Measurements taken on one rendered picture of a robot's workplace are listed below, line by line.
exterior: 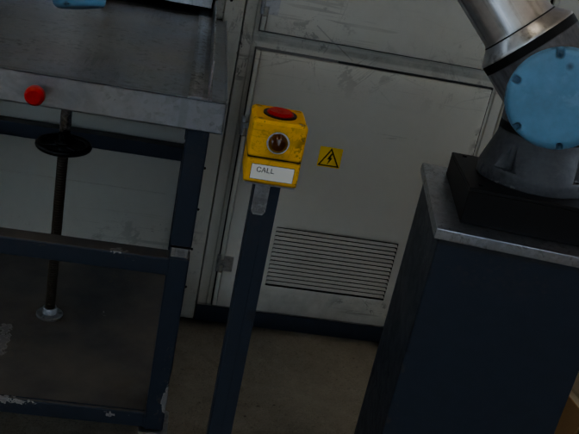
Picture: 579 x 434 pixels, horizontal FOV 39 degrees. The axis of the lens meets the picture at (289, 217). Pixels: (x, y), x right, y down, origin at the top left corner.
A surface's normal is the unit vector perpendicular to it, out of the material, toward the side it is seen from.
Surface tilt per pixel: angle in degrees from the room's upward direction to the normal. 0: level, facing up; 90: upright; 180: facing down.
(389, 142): 90
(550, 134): 89
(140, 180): 90
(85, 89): 90
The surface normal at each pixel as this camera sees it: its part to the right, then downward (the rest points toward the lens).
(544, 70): -0.24, 0.34
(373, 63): 0.07, 0.42
